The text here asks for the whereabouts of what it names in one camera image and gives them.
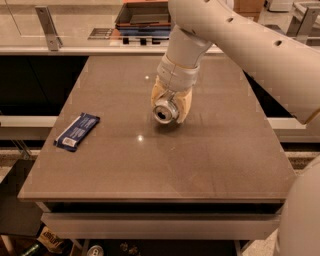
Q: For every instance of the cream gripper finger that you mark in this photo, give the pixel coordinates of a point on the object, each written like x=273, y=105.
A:
x=182, y=101
x=160, y=93

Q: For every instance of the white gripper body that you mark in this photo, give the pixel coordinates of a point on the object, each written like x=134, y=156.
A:
x=176, y=74

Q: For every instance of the green white 7up can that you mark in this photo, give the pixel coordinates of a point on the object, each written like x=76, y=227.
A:
x=165, y=111

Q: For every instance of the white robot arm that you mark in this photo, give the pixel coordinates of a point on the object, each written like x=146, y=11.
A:
x=288, y=69

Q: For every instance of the silver can under table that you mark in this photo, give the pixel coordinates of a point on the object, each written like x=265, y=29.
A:
x=95, y=250

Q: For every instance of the dark open tray box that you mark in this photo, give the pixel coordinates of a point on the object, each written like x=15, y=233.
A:
x=148, y=13

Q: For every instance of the blue snack bar wrapper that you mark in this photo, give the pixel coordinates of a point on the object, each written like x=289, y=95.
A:
x=73, y=135

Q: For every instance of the brown cardboard box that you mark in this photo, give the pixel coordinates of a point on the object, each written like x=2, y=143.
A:
x=249, y=8

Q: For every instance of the white table drawer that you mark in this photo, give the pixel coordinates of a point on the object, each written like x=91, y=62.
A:
x=161, y=226

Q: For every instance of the brown snack bag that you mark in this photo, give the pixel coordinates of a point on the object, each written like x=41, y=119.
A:
x=51, y=241

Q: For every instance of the green glass bottle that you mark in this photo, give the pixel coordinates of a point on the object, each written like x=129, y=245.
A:
x=33, y=250

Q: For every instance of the left metal glass bracket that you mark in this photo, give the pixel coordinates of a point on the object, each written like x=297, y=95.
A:
x=54, y=43

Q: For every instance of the metal glass bracket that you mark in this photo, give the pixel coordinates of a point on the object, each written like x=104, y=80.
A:
x=304, y=26
x=54, y=43

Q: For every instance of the right metal glass bracket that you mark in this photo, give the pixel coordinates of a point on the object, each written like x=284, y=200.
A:
x=304, y=26

